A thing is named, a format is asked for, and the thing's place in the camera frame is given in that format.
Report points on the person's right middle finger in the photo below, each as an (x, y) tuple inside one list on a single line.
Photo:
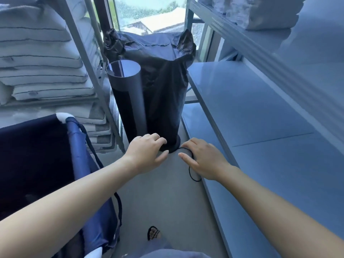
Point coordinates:
[(197, 141)]

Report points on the person's right thumb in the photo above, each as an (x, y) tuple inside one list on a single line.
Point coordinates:
[(186, 159)]

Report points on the person's sandalled foot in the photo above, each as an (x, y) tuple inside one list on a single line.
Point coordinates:
[(154, 233)]

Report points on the stack of white folded linens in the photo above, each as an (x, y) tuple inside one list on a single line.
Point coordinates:
[(40, 51)]

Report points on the person's left middle finger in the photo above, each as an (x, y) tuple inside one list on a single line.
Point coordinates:
[(155, 136)]

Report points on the person's left thumb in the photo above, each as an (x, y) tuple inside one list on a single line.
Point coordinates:
[(161, 156)]

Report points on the grey metal shelf rack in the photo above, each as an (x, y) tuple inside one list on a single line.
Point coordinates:
[(88, 72)]

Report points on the bin with black bag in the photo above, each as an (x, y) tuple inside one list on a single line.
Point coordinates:
[(164, 77)]

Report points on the person's right hand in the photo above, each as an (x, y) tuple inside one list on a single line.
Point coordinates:
[(207, 162)]

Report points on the black tower fan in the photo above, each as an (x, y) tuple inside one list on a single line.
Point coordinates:
[(129, 104)]

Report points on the grey shelf rack with boards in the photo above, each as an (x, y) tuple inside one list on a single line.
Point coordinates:
[(255, 118)]

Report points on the person's left hand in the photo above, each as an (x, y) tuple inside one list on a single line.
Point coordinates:
[(143, 154)]

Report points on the person's right forearm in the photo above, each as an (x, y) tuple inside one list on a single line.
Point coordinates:
[(276, 212)]

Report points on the pile of white towels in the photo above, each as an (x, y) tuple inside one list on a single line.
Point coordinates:
[(258, 10)]

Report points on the person's grey clothing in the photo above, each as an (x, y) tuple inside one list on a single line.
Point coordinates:
[(172, 251)]

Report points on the person's left forearm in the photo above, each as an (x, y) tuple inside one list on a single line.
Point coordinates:
[(67, 201)]

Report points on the glass window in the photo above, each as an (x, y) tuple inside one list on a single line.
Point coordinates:
[(150, 13)]

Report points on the blue fabric laundry cart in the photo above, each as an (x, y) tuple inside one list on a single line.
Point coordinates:
[(35, 158)]

